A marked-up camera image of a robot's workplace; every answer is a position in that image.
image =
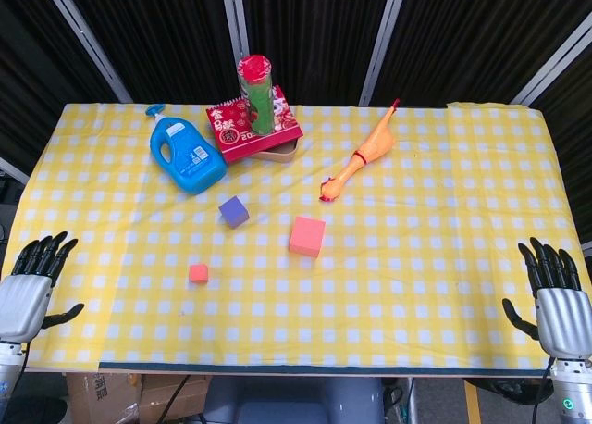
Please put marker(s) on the brown cardboard box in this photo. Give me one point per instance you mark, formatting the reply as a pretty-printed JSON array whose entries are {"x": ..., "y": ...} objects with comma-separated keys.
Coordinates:
[{"x": 115, "y": 396}]

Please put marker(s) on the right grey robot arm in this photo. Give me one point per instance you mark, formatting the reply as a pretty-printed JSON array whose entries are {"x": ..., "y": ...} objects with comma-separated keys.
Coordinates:
[{"x": 571, "y": 387}]

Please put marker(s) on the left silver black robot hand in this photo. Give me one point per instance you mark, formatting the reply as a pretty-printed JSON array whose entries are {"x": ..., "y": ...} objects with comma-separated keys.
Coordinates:
[{"x": 23, "y": 303}]

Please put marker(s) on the green can with red lid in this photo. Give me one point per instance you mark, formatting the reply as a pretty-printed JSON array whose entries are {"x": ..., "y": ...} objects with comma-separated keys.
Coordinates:
[{"x": 256, "y": 100}]

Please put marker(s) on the blue detergent bottle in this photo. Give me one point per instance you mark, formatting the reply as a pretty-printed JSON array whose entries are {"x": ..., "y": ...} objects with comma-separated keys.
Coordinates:
[{"x": 185, "y": 160}]

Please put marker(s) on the orange rubber chicken toy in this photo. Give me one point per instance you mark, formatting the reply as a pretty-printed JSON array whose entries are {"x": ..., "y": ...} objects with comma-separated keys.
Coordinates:
[{"x": 374, "y": 146}]

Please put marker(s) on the large orange foam cube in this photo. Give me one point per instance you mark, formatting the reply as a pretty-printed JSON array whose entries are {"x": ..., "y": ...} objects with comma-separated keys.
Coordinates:
[{"x": 306, "y": 238}]

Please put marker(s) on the yellow white checked tablecloth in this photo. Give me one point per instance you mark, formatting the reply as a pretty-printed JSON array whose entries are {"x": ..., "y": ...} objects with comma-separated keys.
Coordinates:
[{"x": 370, "y": 280}]

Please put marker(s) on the beige oval box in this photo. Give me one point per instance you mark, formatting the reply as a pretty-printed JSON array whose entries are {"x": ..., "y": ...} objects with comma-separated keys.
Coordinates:
[{"x": 282, "y": 153}]

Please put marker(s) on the red desk calendar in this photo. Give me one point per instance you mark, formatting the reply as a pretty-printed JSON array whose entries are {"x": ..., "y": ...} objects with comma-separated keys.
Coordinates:
[{"x": 231, "y": 141}]

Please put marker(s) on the grey robot torso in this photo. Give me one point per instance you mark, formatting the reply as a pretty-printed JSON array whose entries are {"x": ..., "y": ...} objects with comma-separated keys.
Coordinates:
[{"x": 296, "y": 401}]

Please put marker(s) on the purple cube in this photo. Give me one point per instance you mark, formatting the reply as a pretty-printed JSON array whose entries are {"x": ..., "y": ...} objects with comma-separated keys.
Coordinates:
[{"x": 233, "y": 212}]

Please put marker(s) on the small orange foam cube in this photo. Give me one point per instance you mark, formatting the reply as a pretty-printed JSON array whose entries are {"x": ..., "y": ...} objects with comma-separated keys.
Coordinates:
[{"x": 198, "y": 274}]

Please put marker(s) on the grey partition frame post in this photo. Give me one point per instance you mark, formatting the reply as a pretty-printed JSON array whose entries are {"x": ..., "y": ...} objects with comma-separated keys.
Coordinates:
[
  {"x": 233, "y": 16},
  {"x": 550, "y": 72},
  {"x": 88, "y": 40},
  {"x": 11, "y": 169},
  {"x": 384, "y": 40}
]

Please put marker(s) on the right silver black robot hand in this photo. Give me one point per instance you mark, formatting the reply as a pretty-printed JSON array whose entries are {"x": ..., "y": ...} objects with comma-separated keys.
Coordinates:
[{"x": 564, "y": 317}]

